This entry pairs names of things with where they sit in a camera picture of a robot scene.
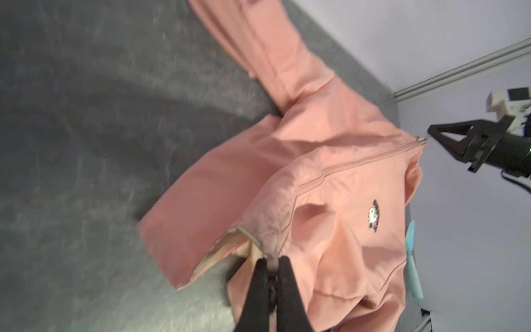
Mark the teal silicone spatula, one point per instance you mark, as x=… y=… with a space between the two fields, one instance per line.
x=412 y=271

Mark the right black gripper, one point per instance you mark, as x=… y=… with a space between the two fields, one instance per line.
x=482 y=142

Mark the pink Snoopy zip jacket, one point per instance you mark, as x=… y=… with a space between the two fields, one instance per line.
x=325 y=183

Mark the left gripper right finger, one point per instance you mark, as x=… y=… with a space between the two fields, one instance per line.
x=291 y=315

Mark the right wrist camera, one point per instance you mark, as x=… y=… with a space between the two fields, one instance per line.
x=511 y=102

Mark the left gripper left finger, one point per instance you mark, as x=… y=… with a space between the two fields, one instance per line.
x=255 y=314

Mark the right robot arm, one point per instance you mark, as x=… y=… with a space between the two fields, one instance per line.
x=485 y=142

